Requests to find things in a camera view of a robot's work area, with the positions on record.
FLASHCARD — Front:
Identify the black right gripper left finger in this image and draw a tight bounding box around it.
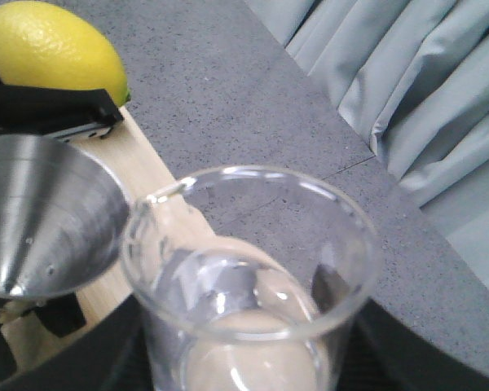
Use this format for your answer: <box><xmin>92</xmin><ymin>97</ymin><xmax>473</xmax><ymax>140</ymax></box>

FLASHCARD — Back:
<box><xmin>0</xmin><ymin>299</ymin><xmax>153</xmax><ymax>390</ymax></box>

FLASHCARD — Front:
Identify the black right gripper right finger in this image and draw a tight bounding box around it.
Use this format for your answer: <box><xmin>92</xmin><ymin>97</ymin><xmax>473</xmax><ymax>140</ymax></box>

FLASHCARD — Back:
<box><xmin>329</xmin><ymin>264</ymin><xmax>489</xmax><ymax>391</ymax></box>

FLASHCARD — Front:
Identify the clear glass measuring beaker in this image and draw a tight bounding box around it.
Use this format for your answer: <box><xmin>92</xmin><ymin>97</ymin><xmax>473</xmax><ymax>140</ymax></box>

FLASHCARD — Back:
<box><xmin>121</xmin><ymin>165</ymin><xmax>381</xmax><ymax>390</ymax></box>

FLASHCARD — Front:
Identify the grey curtain backdrop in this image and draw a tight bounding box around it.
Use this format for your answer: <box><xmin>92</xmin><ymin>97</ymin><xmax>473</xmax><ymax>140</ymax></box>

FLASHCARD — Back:
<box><xmin>249</xmin><ymin>1</ymin><xmax>489</xmax><ymax>289</ymax></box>

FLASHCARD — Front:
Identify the yellow lemon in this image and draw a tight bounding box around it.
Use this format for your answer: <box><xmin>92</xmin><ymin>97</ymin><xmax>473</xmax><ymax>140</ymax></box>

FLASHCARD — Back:
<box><xmin>0</xmin><ymin>1</ymin><xmax>130</xmax><ymax>107</ymax></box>

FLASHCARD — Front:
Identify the light wooden cutting board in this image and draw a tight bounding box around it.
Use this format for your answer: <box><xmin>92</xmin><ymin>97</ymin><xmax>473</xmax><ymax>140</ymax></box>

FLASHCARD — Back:
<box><xmin>0</xmin><ymin>109</ymin><xmax>173</xmax><ymax>380</ymax></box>

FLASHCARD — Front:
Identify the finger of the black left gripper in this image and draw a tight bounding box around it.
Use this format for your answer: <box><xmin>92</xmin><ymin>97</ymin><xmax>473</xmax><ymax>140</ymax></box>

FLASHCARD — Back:
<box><xmin>0</xmin><ymin>294</ymin><xmax>86</xmax><ymax>383</ymax></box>
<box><xmin>0</xmin><ymin>80</ymin><xmax>123</xmax><ymax>141</ymax></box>

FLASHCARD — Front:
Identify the silver metal jigger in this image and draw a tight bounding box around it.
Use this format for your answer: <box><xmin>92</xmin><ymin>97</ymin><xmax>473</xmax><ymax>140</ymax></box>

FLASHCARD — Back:
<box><xmin>0</xmin><ymin>134</ymin><xmax>129</xmax><ymax>301</ymax></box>

